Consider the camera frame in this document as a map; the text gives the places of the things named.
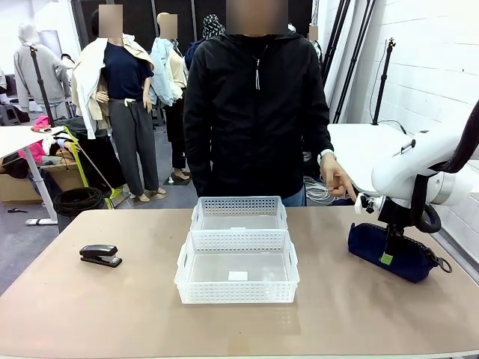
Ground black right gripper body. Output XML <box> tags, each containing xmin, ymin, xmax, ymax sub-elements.
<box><xmin>378</xmin><ymin>197</ymin><xmax>412</xmax><ymax>229</ymax></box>

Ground navy zipper pouch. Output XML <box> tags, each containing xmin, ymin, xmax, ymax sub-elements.
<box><xmin>347</xmin><ymin>223</ymin><xmax>453</xmax><ymax>284</ymax></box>

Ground person's left forearm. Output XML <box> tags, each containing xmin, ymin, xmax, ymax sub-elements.
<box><xmin>299</xmin><ymin>104</ymin><xmax>335</xmax><ymax>156</ymax></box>

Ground person's right forearm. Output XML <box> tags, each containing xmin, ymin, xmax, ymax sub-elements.
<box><xmin>183</xmin><ymin>119</ymin><xmax>214</xmax><ymax>197</ymax></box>

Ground person's left hand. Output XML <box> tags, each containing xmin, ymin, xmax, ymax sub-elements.
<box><xmin>320</xmin><ymin>153</ymin><xmax>358</xmax><ymax>203</ymax></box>

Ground black stand with knob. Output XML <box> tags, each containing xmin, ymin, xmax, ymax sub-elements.
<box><xmin>371</xmin><ymin>37</ymin><xmax>397</xmax><ymax>126</ymax></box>

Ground white perforated plastic basket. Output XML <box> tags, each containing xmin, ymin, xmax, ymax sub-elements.
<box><xmin>174</xmin><ymin>229</ymin><xmax>301</xmax><ymax>305</ymax></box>
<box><xmin>189</xmin><ymin>195</ymin><xmax>290</xmax><ymax>233</ymax></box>

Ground leaning black stand poles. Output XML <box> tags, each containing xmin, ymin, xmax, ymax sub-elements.
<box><xmin>320</xmin><ymin>0</ymin><xmax>377</xmax><ymax>124</ymax></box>

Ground person in black jacket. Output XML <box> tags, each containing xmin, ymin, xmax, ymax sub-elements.
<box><xmin>183</xmin><ymin>31</ymin><xmax>335</xmax><ymax>207</ymax></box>

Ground small blurred-face background figure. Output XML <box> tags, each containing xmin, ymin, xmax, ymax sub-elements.
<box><xmin>306</xmin><ymin>24</ymin><xmax>324</xmax><ymax>76</ymax></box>

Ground person with patterned cap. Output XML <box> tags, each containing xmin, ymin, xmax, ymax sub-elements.
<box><xmin>184</xmin><ymin>13</ymin><xmax>226</xmax><ymax>72</ymax></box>

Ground mannequin with light blue jacket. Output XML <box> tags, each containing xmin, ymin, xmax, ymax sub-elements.
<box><xmin>149</xmin><ymin>12</ymin><xmax>192</xmax><ymax>181</ymax></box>

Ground black stapler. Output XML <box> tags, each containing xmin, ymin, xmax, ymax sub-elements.
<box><xmin>79</xmin><ymin>244</ymin><xmax>123</xmax><ymax>269</ymax></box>

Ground mannequin with navy shirt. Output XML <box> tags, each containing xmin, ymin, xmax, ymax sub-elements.
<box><xmin>70</xmin><ymin>4</ymin><xmax>168</xmax><ymax>203</ymax></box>

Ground cardboard box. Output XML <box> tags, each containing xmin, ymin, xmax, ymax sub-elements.
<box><xmin>0</xmin><ymin>159</ymin><xmax>86</xmax><ymax>205</ymax></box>

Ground pink cloth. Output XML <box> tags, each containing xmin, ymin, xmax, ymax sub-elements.
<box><xmin>17</xmin><ymin>115</ymin><xmax>53</xmax><ymax>166</ymax></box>

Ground black tripod pole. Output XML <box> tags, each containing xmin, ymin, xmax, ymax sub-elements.
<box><xmin>28</xmin><ymin>43</ymin><xmax>56</xmax><ymax>128</ymax></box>

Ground white desk with leg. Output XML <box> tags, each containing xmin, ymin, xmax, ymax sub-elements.
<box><xmin>0</xmin><ymin>125</ymin><xmax>69</xmax><ymax>227</ymax></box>

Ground figure in grey hoodie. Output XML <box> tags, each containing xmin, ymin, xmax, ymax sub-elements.
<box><xmin>13</xmin><ymin>22</ymin><xmax>73</xmax><ymax>115</ymax></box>

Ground dark step stool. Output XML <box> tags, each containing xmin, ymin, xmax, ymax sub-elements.
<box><xmin>0</xmin><ymin>103</ymin><xmax>22</xmax><ymax>126</ymax></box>

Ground white cable bundle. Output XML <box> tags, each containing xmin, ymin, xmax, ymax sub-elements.
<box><xmin>303</xmin><ymin>176</ymin><xmax>338</xmax><ymax>205</ymax></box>

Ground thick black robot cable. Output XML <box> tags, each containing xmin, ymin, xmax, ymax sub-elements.
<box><xmin>410</xmin><ymin>99</ymin><xmax>479</xmax><ymax>235</ymax></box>

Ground black cable coil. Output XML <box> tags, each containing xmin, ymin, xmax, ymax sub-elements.
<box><xmin>52</xmin><ymin>186</ymin><xmax>109</xmax><ymax>233</ymax></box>

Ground lime green frame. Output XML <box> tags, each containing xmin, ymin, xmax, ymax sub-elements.
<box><xmin>61</xmin><ymin>125</ymin><xmax>125</xmax><ymax>210</ymax></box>

